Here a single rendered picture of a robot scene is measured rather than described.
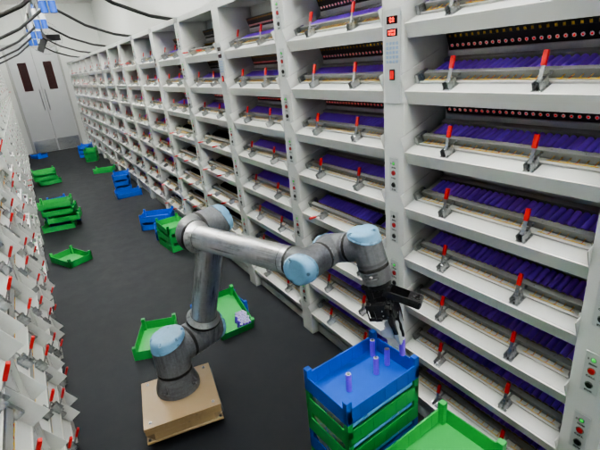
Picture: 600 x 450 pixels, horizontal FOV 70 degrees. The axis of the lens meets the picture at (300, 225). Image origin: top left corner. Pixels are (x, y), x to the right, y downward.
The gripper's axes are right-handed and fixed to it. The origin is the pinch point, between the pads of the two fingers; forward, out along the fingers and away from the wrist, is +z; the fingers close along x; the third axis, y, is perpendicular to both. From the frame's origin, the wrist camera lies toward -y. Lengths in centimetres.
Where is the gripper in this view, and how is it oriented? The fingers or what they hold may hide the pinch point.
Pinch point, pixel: (403, 337)
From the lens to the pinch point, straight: 138.1
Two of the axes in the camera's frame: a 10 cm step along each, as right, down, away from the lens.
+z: 3.2, 9.2, 2.5
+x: -4.1, 3.7, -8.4
